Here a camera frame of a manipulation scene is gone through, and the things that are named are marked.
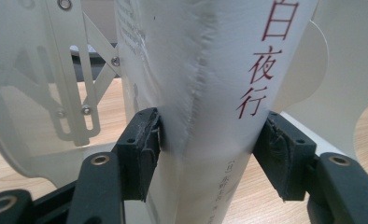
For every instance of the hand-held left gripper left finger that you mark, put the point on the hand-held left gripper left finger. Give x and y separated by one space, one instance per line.
140 149

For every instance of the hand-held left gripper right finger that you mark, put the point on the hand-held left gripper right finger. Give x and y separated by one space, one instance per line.
289 158

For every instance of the expandable white metal book rack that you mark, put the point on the expandable white metal book rack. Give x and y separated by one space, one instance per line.
20 77

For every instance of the white hardcover book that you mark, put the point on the white hardcover book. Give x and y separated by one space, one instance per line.
210 93

